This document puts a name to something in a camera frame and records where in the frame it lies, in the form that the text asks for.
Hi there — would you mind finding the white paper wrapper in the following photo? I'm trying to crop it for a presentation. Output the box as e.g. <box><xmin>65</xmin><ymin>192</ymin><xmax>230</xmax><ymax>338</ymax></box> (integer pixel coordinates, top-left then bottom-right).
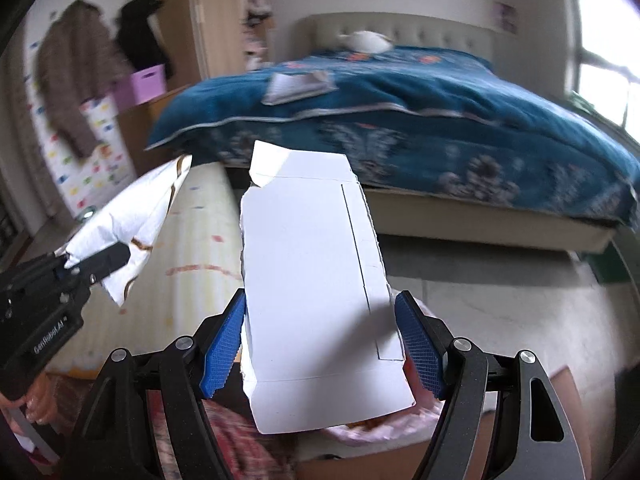
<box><xmin>64</xmin><ymin>153</ymin><xmax>194</xmax><ymax>312</ymax></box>

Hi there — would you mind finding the wooden wardrobe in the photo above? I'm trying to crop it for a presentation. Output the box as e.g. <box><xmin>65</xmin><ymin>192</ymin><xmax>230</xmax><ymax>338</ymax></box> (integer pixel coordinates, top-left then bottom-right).
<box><xmin>135</xmin><ymin>0</ymin><xmax>277</xmax><ymax>92</ymax></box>

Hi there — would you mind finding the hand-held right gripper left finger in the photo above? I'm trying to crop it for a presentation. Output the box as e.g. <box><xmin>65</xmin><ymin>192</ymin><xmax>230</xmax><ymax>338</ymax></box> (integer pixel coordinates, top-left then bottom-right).
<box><xmin>70</xmin><ymin>290</ymin><xmax>248</xmax><ymax>480</ymax></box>

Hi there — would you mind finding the person's plaid pants leg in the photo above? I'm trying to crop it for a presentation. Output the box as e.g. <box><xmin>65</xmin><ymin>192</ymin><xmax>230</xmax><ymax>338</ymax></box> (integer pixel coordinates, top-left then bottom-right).
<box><xmin>144</xmin><ymin>389</ymin><xmax>297</xmax><ymax>480</ymax></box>

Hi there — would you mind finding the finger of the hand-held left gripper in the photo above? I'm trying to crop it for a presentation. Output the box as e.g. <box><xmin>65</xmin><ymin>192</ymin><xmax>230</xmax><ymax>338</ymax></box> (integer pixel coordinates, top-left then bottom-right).
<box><xmin>0</xmin><ymin>252</ymin><xmax>73</xmax><ymax>286</ymax></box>
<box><xmin>65</xmin><ymin>241</ymin><xmax>132</xmax><ymax>287</ymax></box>

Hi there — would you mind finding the blue floral blanket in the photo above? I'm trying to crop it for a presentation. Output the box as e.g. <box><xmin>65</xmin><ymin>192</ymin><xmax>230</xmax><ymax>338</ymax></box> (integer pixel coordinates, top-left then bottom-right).
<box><xmin>144</xmin><ymin>46</ymin><xmax>640</xmax><ymax>227</ymax></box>

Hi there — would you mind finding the beige upholstered bed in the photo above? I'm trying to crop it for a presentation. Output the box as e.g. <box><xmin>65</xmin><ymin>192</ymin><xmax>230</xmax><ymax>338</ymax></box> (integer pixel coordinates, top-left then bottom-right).
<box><xmin>220</xmin><ymin>12</ymin><xmax>632</xmax><ymax>254</ymax></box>

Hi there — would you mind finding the pink hanging garment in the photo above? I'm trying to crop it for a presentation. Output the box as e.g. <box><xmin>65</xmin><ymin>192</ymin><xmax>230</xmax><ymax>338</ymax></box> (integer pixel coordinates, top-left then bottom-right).
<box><xmin>235</xmin><ymin>0</ymin><xmax>272</xmax><ymax>69</ymax></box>

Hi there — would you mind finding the purple plastic basket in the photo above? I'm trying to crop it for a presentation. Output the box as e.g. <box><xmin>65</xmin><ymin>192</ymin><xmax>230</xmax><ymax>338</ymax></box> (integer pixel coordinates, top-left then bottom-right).
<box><xmin>112</xmin><ymin>63</ymin><xmax>167</xmax><ymax>109</ymax></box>

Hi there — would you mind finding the white cardboard box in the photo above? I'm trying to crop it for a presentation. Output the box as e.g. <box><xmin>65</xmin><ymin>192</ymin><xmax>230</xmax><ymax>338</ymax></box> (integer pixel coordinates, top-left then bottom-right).
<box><xmin>239</xmin><ymin>140</ymin><xmax>417</xmax><ymax>435</ymax></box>

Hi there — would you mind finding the folded grey cloth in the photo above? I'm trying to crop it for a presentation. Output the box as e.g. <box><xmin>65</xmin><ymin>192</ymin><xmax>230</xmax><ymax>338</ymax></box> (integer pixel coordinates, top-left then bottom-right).
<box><xmin>262</xmin><ymin>69</ymin><xmax>337</xmax><ymax>106</ymax></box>

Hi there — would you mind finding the brown padded coat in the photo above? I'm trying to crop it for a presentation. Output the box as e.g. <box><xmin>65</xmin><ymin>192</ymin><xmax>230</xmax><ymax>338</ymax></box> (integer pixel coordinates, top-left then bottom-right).
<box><xmin>34</xmin><ymin>0</ymin><xmax>129</xmax><ymax>159</ymax></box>

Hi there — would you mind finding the small wall picture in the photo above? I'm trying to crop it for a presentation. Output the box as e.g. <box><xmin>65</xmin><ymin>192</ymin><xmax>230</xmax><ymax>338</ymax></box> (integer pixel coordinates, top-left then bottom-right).
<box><xmin>494</xmin><ymin>0</ymin><xmax>519</xmax><ymax>34</ymax></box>

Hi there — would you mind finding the wooden drawer nightstand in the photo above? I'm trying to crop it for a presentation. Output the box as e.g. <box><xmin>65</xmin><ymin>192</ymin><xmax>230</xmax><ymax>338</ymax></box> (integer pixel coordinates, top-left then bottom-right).
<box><xmin>117</xmin><ymin>85</ymin><xmax>194</xmax><ymax>177</ymax></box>

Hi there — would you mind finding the window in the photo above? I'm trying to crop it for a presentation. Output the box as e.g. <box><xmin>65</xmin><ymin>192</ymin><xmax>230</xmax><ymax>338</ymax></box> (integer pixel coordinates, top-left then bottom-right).
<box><xmin>564</xmin><ymin>0</ymin><xmax>640</xmax><ymax>142</ymax></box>

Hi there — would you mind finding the black coat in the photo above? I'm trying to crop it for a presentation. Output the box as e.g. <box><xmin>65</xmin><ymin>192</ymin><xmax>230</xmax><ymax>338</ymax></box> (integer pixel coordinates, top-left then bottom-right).
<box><xmin>115</xmin><ymin>0</ymin><xmax>174</xmax><ymax>79</ymax></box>

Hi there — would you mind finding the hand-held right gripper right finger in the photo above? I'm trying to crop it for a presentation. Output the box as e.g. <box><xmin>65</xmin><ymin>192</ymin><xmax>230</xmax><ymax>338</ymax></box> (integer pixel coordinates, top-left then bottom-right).
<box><xmin>394</xmin><ymin>290</ymin><xmax>588</xmax><ymax>480</ymax></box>

